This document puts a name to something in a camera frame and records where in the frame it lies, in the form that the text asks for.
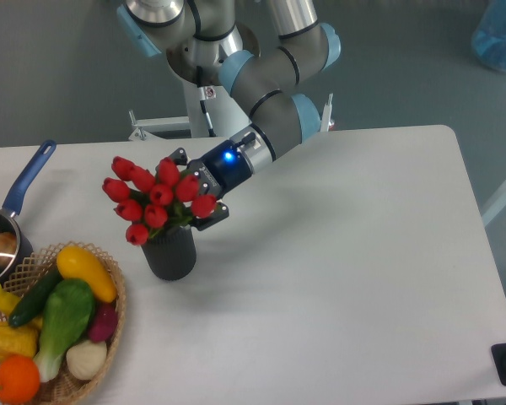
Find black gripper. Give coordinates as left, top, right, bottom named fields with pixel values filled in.
left=169, top=143, right=252, bottom=231

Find red tulip bouquet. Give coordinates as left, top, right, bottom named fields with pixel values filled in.
left=102, top=156, right=218, bottom=246

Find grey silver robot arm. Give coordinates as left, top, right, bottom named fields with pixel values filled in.
left=117, top=1, right=341, bottom=198

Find dark grey ribbed vase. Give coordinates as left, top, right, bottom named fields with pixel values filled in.
left=142, top=226, right=196, bottom=281

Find yellow squash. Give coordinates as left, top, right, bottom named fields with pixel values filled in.
left=57, top=245, right=117, bottom=304

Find purple red onion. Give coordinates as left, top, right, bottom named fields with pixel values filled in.
left=87, top=303, right=118, bottom=343

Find green bok choy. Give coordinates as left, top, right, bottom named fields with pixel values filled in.
left=34, top=278, right=95, bottom=383

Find brown bread roll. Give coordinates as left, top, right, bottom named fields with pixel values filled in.
left=0, top=232, right=17, bottom=269

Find dark green cucumber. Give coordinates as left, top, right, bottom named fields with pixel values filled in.
left=8, top=267, right=62, bottom=327

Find white garlic bulb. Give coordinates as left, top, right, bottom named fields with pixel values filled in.
left=66, top=340, right=107, bottom=381

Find small yellow banana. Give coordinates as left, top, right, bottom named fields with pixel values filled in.
left=0, top=284, right=43, bottom=330

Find yellow bell pepper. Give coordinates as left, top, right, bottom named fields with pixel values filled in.
left=0, top=321, right=39, bottom=363

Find orange fruit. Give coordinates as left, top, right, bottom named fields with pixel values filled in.
left=0, top=355, right=40, bottom=404

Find blue mesh bag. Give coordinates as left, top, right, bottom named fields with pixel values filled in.
left=471, top=0, right=506, bottom=73

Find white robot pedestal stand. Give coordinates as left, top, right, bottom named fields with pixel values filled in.
left=127, top=24, right=336, bottom=143

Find blue handled saucepan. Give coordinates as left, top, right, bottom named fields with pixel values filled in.
left=0, top=140, right=57, bottom=284

